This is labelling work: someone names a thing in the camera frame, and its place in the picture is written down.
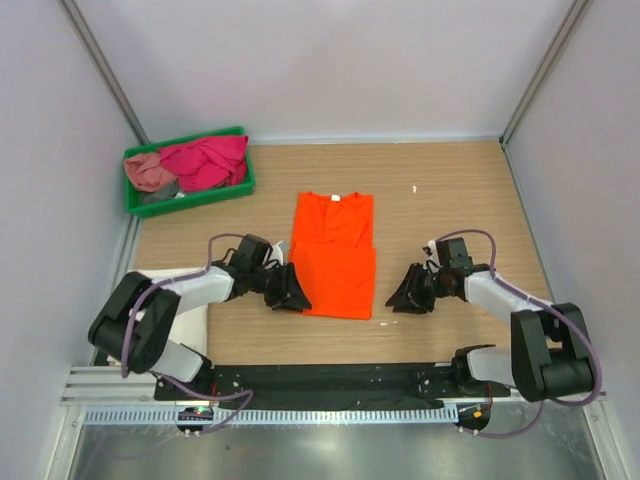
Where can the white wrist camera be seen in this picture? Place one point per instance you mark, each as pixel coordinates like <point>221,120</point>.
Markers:
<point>431,253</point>
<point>279,252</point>

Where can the grey t shirt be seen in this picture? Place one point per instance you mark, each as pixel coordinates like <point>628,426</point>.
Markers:
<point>169,192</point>

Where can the right aluminium corner post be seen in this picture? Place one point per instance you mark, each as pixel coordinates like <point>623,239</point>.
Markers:
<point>552,54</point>

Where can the white slotted cable duct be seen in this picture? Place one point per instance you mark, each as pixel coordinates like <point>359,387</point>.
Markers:
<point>199,415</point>

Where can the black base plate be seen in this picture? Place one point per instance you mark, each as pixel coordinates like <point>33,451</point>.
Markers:
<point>348,387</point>

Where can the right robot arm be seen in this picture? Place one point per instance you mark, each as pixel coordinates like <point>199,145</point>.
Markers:
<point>550,356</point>

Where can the magenta t shirt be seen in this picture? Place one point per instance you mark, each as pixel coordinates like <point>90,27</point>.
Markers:
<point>207,162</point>

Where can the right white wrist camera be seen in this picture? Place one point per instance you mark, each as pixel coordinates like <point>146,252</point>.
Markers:
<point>431,253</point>

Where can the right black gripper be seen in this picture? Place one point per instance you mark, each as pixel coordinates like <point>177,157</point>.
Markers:
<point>408,298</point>

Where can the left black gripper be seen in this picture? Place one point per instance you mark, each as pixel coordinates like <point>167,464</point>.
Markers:
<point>289,295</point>

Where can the folded white t shirt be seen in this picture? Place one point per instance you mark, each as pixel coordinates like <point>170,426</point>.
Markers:
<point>190,327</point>

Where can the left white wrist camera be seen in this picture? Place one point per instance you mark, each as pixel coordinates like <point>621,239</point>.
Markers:
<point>279,252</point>

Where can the aluminium corner post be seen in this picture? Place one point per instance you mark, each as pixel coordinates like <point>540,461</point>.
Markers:
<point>552,54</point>
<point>99,60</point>

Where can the orange t shirt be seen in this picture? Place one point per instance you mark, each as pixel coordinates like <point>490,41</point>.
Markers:
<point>333,253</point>

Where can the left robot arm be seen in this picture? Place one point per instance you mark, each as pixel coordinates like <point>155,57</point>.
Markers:
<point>134,324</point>

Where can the left aluminium corner post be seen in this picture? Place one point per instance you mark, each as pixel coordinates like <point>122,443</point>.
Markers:
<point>99,60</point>

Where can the dusty pink t shirt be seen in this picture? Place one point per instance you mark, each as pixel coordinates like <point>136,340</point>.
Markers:
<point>146,173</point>

